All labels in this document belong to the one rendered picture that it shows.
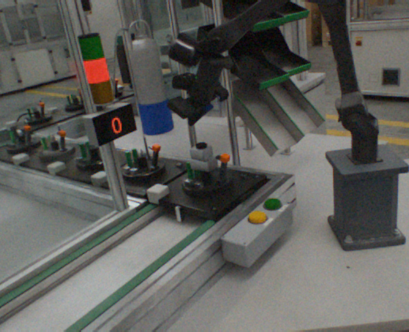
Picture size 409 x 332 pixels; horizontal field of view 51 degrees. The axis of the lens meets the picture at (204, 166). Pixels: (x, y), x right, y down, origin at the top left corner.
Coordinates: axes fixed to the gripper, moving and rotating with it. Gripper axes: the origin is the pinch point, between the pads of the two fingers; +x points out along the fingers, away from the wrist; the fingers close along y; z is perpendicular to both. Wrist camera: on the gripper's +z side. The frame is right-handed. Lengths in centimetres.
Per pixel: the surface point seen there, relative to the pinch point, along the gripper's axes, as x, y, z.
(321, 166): 19, -45, -29
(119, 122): 1.8, 17.8, 8.6
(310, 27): 252, -816, 261
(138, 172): 27.4, 4.2, 9.4
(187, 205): 15.7, 11.6, -13.5
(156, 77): 42, -59, 59
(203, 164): 9.6, 2.2, -9.1
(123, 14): 35, -76, 102
